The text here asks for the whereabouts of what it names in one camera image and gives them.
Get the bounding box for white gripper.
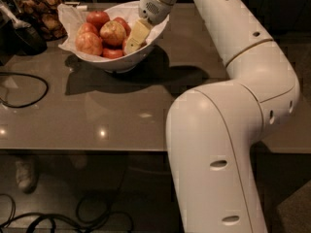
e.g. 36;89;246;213
123;0;171;55

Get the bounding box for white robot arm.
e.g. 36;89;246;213
125;0;299;233

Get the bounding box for center yellow-red apple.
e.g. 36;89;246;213
99;20;126;47

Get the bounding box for yellow-red apple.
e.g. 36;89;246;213
75;32;103;56
99;20;126;47

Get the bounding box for white ceramic bowl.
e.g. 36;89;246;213
68;0;170;74

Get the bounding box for bottom small red apple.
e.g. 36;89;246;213
103;48;123;59

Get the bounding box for front left yellow-red apple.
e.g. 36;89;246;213
75;32;103;56

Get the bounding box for white paper bowl liner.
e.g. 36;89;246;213
58;1;169;61

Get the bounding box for glass jar of snacks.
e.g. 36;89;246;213
15;0;67;41

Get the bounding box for white shoe under table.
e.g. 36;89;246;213
16;157;38;193

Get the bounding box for black appliance with white handle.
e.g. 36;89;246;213
0;3;47;55

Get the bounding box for black cable on table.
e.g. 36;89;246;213
0;71;51;109

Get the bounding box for black cables on floor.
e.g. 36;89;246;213
0;165;135;233

